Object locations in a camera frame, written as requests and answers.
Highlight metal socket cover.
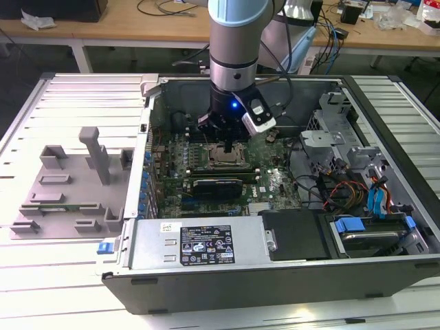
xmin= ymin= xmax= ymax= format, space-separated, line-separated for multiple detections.
xmin=207 ymin=143 xmax=248 ymax=169

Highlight silver CPU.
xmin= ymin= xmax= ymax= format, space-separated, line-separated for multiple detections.
xmin=214 ymin=151 xmax=240 ymax=165

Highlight CPU socket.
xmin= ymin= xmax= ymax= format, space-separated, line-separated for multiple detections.
xmin=205 ymin=143 xmax=249 ymax=169

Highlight black RAM slot bank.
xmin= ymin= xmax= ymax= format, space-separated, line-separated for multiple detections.
xmin=185 ymin=126 xmax=207 ymax=143

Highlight installed green RAM stick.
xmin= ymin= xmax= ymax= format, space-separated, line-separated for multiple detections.
xmin=187 ymin=166 xmax=259 ymax=183

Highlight black graphics card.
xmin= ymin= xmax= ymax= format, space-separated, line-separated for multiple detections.
xmin=190 ymin=177 xmax=243 ymax=199

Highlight green motherboard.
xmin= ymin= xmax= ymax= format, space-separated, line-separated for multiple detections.
xmin=146 ymin=129 xmax=305 ymax=220

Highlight grey plastic case latch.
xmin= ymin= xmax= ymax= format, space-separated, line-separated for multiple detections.
xmin=139 ymin=74 xmax=161 ymax=99

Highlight silver chipset heatsink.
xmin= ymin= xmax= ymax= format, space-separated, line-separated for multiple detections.
xmin=247 ymin=201 xmax=273 ymax=217

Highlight silver metal drive cage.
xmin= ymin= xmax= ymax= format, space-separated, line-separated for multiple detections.
xmin=298 ymin=91 xmax=389 ymax=179

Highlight black plastic shroud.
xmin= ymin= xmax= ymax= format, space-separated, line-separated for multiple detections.
xmin=257 ymin=208 xmax=333 ymax=262

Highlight silver power supply unit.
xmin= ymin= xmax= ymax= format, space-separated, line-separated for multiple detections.
xmin=129 ymin=216 xmax=272 ymax=271

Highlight wooden desk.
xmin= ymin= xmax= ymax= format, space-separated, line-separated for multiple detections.
xmin=0 ymin=0 xmax=440 ymax=72

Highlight grey parts rack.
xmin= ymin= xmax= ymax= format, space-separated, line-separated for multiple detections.
xmin=8 ymin=126 xmax=135 ymax=241

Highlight small black box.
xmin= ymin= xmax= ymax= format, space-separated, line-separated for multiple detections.
xmin=340 ymin=5 xmax=362 ymax=25

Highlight black open PC case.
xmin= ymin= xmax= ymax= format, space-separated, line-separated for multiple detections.
xmin=102 ymin=73 xmax=440 ymax=316

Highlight hard disk in blue carrier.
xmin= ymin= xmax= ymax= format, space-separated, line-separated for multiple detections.
xmin=329 ymin=214 xmax=419 ymax=259

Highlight clear plastic wrappers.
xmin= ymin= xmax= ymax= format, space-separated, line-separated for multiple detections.
xmin=376 ymin=6 xmax=419 ymax=31

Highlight black equipment box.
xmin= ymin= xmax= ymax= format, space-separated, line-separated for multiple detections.
xmin=0 ymin=0 xmax=108 ymax=22

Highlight white crumpled plastic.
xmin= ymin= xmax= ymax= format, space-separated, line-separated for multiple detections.
xmin=20 ymin=9 xmax=56 ymax=31

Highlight white red printed bag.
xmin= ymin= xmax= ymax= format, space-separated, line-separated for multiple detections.
xmin=417 ymin=0 xmax=440 ymax=35

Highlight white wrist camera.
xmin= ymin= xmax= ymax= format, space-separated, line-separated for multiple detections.
xmin=230 ymin=87 xmax=278 ymax=134

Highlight red yellow wire bundle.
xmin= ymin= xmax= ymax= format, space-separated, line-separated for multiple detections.
xmin=324 ymin=180 xmax=369 ymax=210

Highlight blue flat wire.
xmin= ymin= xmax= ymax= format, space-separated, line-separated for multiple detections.
xmin=366 ymin=185 xmax=388 ymax=220

